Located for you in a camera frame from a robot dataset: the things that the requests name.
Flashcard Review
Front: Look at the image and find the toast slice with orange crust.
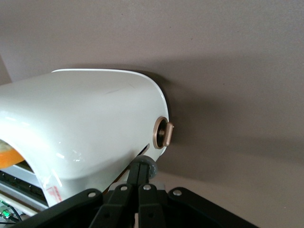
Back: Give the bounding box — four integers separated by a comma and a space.
0, 139, 25, 170

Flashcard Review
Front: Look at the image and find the white two-slot toaster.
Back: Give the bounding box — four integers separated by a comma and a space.
0, 68, 171, 217

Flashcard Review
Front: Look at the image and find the grey toaster lever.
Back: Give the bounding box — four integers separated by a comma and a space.
138, 155, 159, 179

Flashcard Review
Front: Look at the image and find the brown table cover mat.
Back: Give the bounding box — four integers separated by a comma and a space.
0, 0, 304, 228

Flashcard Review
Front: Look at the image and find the bronze toaster dial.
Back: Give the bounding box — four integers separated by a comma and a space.
151, 116, 176, 151

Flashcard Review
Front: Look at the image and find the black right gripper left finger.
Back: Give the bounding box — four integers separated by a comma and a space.
22, 163, 142, 228

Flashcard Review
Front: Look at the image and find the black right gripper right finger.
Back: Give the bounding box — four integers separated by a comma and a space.
138, 163, 261, 228

